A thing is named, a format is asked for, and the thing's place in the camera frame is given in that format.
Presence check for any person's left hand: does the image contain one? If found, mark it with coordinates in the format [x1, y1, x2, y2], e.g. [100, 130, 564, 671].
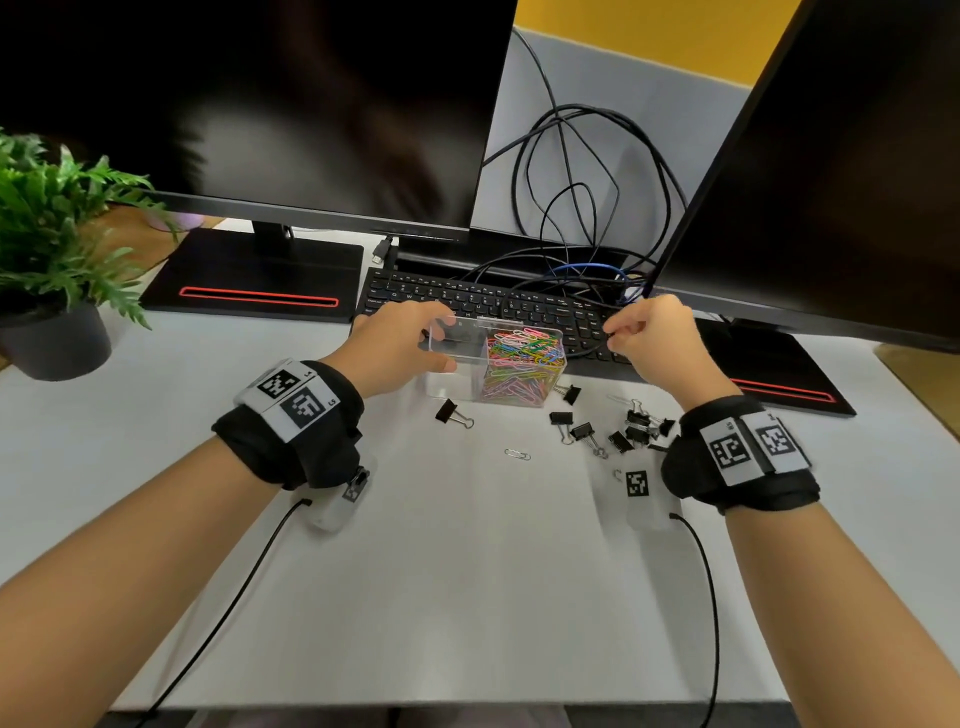
[322, 299, 459, 400]

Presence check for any person's right hand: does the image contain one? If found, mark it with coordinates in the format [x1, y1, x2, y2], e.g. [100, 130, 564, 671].
[602, 293, 733, 414]

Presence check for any clear plastic divided box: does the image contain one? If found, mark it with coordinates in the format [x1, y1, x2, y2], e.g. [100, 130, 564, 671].
[423, 316, 568, 410]

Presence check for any pile of black binder clips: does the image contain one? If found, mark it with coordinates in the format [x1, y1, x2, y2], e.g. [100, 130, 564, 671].
[548, 382, 678, 481]

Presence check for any heap of sorted paper clips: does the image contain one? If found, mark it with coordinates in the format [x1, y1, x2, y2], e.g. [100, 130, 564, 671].
[482, 327, 565, 409]

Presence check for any person's right forearm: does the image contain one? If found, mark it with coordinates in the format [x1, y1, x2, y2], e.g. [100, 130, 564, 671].
[723, 502, 960, 728]

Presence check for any person's left forearm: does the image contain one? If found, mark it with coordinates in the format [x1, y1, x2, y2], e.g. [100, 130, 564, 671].
[0, 434, 280, 728]

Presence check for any brown cardboard box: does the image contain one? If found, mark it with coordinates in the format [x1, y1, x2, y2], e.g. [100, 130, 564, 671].
[875, 343, 960, 440]
[0, 206, 226, 373]

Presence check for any black monitor stand red stripe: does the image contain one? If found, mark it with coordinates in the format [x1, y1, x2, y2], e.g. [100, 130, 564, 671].
[140, 222, 367, 324]
[693, 318, 858, 419]

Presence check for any black keyboard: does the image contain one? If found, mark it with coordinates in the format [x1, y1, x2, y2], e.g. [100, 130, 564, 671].
[352, 266, 654, 384]

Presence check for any grey desk partition panel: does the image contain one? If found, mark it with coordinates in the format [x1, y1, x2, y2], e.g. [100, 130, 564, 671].
[470, 26, 755, 253]

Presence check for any black computer monitor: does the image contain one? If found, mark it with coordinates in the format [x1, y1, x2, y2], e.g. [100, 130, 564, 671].
[643, 0, 960, 354]
[0, 0, 520, 241]

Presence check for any green plant in black pot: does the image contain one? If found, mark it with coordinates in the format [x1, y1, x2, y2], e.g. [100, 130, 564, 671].
[0, 127, 181, 382]

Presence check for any blue cable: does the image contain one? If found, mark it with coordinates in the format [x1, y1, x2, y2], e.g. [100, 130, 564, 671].
[551, 262, 650, 301]

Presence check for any black left wrist strap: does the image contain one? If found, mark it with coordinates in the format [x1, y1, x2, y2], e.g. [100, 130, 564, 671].
[211, 359, 367, 493]

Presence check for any black wrist strap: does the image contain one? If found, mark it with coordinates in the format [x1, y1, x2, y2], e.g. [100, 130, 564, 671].
[659, 395, 821, 517]
[211, 359, 367, 493]

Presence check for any black right wrist strap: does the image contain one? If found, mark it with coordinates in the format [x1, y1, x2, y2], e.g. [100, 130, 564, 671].
[659, 395, 821, 517]

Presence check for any bundle of black cables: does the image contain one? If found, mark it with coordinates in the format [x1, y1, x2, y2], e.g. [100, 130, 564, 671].
[479, 26, 688, 309]

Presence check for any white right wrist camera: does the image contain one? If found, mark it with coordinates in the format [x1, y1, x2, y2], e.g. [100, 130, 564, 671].
[614, 449, 680, 532]

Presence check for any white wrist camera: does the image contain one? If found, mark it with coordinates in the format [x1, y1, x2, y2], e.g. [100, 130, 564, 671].
[303, 453, 376, 534]
[614, 449, 680, 532]

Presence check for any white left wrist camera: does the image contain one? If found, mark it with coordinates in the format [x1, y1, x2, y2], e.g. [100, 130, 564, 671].
[303, 453, 376, 534]

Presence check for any black right camera cable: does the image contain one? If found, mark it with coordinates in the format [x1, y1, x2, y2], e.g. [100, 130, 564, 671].
[669, 512, 721, 728]

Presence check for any black camera cable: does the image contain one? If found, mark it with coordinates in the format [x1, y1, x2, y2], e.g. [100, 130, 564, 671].
[131, 497, 314, 728]
[669, 512, 721, 728]

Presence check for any black left camera cable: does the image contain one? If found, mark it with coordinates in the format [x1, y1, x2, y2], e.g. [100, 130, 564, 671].
[131, 497, 314, 728]

